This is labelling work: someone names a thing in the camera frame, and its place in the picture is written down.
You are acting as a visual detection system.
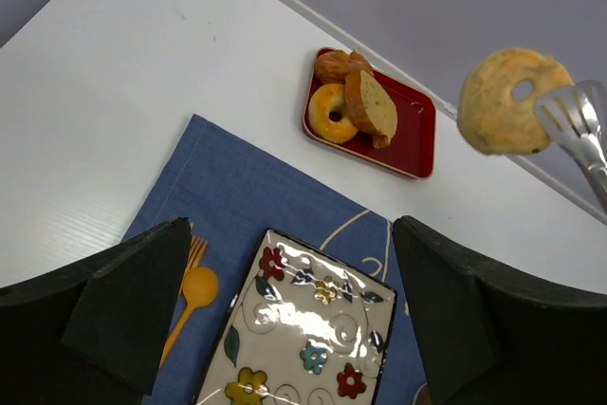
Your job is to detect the square floral ceramic plate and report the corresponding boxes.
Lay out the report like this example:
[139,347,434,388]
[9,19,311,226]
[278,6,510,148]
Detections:
[193,230,397,404]

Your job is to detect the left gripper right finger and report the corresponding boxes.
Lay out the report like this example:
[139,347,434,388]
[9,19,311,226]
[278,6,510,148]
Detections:
[393,216,606,404]

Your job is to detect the yellow glazed donut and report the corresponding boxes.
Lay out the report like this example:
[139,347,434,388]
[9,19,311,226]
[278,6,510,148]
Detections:
[307,83,359,144]

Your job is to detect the metal tongs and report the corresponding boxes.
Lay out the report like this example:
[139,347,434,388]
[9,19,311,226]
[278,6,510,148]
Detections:
[533,80,606,212]

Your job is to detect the blue cloth placemat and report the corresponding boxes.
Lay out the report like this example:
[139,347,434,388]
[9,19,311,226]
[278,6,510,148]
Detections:
[128,116,426,404]

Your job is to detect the orange plastic fork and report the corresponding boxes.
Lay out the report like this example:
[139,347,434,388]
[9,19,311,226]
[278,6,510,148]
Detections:
[185,236,208,273]

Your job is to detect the brown croissant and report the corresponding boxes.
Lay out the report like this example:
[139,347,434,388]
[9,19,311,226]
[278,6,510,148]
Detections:
[314,50,374,84]

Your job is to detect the pale speckled bagel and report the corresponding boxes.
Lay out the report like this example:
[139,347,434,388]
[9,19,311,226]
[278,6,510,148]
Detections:
[456,47,573,155]

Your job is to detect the orange plastic spoon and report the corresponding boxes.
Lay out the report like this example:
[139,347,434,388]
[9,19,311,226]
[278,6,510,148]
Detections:
[159,267,219,366]

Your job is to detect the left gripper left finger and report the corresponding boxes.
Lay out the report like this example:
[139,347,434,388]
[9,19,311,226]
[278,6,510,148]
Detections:
[1,218,191,404]

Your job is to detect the sliced bread loaf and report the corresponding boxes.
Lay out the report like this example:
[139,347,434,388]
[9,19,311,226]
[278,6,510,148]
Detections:
[344,70,398,149]

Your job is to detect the red rectangular tray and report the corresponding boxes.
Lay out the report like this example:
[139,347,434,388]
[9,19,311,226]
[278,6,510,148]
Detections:
[303,69,436,179]

